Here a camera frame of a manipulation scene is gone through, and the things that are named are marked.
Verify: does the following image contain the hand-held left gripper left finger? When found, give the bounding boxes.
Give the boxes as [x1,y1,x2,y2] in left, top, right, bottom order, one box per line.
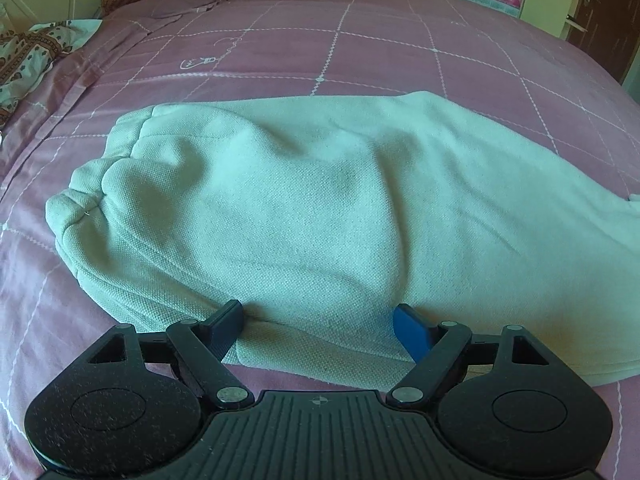
[86,300,255,408]

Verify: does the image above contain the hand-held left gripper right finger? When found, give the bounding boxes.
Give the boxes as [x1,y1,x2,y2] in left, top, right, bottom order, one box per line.
[386,303,558,407]

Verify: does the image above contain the pale knit pants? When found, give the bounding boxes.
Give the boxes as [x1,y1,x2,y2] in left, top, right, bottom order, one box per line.
[45,91,640,393]

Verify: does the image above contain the pink checked bed sheet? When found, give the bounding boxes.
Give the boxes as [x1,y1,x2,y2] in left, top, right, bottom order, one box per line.
[0,0,640,480]

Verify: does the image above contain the patterned floral cloth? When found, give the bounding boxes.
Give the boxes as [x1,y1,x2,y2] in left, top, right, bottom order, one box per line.
[0,19,103,131]

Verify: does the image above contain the brown wooden door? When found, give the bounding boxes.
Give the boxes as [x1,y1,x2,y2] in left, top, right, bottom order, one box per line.
[567,0,640,86]

